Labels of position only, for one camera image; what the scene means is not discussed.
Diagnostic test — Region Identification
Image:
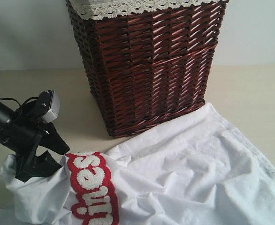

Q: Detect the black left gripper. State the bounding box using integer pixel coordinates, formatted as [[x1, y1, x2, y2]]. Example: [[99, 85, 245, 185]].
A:
[[8, 117, 70, 182]]

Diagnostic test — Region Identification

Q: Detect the white t-shirt red lettering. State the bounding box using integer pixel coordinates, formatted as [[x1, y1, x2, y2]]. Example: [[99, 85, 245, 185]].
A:
[[0, 103, 275, 225]]

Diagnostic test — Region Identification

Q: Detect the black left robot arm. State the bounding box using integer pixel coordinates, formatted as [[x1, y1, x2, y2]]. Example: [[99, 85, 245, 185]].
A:
[[0, 90, 70, 182]]

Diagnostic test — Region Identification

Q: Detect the dark brown wicker basket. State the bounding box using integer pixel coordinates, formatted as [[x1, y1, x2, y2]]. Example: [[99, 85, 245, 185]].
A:
[[66, 0, 227, 137]]

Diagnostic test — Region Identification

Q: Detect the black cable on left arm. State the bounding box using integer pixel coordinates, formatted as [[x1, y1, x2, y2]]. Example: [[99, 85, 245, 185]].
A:
[[0, 92, 39, 118]]

